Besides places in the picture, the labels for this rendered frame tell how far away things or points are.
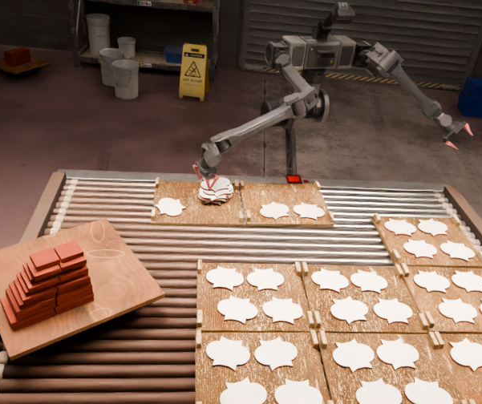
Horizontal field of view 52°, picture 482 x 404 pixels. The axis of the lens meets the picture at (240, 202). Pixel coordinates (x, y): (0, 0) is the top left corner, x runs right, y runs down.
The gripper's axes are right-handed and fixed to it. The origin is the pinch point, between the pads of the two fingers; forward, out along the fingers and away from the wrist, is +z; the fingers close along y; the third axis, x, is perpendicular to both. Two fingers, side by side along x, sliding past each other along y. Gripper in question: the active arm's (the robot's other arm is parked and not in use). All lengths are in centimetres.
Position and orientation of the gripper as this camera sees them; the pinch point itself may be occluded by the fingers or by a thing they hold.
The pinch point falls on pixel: (204, 182)
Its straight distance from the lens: 233.6
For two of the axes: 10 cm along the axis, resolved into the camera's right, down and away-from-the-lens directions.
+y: 5.2, 5.2, -6.8
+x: 8.5, -2.2, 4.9
